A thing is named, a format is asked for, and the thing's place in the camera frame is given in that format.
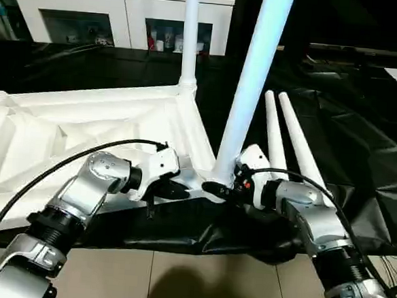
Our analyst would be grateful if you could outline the white plastic table top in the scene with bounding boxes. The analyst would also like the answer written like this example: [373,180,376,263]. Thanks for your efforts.
[0,69,241,253]

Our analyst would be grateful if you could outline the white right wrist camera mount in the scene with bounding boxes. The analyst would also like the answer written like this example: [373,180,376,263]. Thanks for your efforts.
[234,142,275,209]

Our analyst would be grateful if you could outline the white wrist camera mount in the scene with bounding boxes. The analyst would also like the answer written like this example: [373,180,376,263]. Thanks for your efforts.
[234,142,275,209]
[125,143,183,205]

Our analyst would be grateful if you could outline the white plastic table leg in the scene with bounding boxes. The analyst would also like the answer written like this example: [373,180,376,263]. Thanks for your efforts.
[258,89,298,183]
[177,0,204,99]
[201,0,296,197]
[270,90,342,201]

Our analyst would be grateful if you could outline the tall black cabinet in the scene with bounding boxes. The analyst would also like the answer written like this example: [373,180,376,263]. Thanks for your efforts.
[288,0,319,59]

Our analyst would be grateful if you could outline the black horizontal bar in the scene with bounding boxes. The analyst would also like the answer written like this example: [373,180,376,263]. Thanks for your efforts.
[308,43,397,61]

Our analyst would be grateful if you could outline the black stand base with cables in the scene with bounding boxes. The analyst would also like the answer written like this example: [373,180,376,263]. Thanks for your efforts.
[375,252,397,297]

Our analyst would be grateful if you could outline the white cabinet with glass doors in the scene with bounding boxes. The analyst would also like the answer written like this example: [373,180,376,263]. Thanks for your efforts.
[4,0,237,57]

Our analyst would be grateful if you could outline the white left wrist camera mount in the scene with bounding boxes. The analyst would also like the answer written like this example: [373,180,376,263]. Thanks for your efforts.
[125,143,183,205]

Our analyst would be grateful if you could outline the black plastic mat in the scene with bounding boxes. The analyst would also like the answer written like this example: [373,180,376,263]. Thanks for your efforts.
[0,35,397,275]

